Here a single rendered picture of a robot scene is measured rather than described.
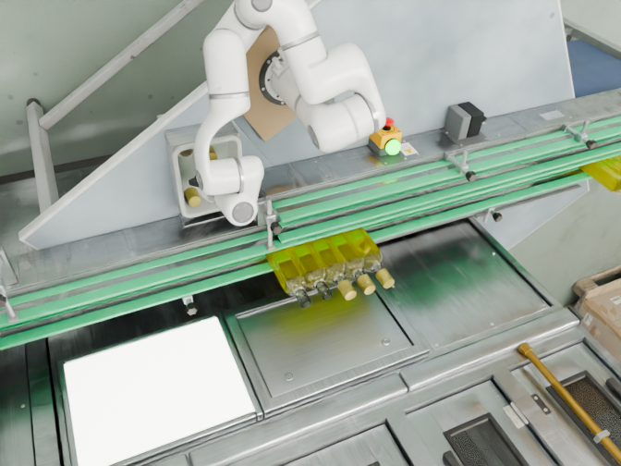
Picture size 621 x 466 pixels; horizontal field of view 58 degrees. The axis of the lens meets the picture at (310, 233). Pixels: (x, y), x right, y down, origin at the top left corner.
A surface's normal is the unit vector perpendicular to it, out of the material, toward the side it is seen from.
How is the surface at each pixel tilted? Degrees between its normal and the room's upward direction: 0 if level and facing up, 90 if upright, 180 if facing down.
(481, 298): 90
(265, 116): 0
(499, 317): 90
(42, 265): 90
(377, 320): 90
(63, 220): 0
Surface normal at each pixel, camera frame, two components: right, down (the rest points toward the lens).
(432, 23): 0.40, 0.62
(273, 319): 0.04, -0.74
